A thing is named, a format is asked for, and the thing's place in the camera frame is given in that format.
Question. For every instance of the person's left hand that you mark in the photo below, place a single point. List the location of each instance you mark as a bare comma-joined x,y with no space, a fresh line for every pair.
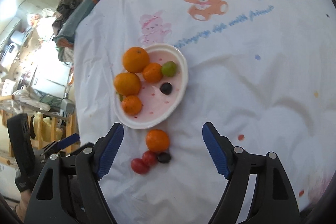
23,201

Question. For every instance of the pink strawberry bowl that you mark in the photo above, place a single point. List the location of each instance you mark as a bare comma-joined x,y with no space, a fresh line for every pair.
160,108

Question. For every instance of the white printed blanket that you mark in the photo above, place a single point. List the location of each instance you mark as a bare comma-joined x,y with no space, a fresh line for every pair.
249,87

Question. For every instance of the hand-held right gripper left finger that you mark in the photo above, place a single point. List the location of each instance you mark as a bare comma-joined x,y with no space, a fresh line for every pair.
110,153

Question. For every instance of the wooden rack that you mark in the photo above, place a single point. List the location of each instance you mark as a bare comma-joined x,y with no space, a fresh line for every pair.
52,124

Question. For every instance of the large orange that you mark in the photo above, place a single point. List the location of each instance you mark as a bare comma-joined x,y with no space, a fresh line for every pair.
136,59
127,84

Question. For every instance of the small mandarin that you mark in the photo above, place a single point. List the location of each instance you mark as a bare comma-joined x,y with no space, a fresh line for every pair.
152,72
132,105
157,140

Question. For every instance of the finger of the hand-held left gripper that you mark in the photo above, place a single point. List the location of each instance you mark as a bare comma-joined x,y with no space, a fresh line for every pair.
88,144
68,140

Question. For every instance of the white mop head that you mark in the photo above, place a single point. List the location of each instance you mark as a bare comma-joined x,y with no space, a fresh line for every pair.
23,98

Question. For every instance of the red cherry tomato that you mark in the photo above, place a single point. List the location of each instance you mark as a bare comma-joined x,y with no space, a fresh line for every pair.
139,166
149,157

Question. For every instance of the grey box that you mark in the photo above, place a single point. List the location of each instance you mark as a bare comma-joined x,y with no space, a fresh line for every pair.
68,106

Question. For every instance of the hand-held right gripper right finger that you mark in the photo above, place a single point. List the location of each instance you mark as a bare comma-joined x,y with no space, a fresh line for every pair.
216,153

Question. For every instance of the dark purple grape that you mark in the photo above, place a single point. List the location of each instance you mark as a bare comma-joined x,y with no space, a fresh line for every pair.
166,88
164,157

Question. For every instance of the green grape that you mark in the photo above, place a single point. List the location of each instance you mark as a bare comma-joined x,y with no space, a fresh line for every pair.
168,68

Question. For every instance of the white cabinets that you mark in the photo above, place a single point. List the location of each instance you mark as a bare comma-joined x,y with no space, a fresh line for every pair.
52,79

